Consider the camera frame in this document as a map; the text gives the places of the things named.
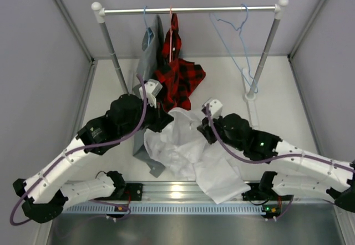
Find empty blue wire hanger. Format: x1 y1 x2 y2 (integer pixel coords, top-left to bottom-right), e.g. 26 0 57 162
209 4 258 94

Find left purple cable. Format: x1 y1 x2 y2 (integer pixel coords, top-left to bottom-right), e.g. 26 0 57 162
9 74 149 226

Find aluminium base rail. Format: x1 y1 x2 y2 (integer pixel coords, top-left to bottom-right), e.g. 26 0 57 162
69 180 311 203

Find red black plaid shirt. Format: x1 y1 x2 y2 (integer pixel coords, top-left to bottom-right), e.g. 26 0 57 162
153 13 206 112

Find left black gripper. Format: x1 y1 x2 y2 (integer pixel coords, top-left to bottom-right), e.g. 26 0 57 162
119 96 174 137

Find silver white clothes rack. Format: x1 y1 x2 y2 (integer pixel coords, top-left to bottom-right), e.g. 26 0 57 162
91 0 289 129

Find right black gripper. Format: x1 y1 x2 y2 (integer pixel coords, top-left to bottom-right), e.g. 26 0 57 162
197 113 245 152

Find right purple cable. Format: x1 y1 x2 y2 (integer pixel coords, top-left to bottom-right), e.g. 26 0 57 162
205 103 355 173

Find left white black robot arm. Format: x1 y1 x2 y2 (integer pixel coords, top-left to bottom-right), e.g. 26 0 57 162
13 94 174 223

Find white shirt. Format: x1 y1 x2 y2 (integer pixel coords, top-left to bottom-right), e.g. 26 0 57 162
144 108 251 204

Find grey shirt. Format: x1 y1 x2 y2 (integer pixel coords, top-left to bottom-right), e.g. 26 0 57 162
133 15 165 178

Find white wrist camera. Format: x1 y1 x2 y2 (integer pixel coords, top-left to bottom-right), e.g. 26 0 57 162
201 98 223 119
138 79 163 109

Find pink hanger with plaid shirt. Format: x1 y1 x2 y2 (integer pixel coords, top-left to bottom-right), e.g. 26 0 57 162
169 6 173 63

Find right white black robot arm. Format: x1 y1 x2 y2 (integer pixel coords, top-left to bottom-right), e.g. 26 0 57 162
197 114 354 212

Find blue hanger with grey shirt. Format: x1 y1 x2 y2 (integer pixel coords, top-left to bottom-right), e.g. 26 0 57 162
143 6 154 47

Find purple cable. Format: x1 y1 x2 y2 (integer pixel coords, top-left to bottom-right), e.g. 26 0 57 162
205 103 355 173
9 74 149 226

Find slotted grey cable duct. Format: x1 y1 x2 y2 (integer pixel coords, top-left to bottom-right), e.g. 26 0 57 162
63 202 276 215

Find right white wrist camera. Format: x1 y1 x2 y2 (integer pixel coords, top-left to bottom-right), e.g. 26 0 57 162
201 98 223 119

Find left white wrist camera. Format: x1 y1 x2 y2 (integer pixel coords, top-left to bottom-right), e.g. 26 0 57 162
138 79 163 109

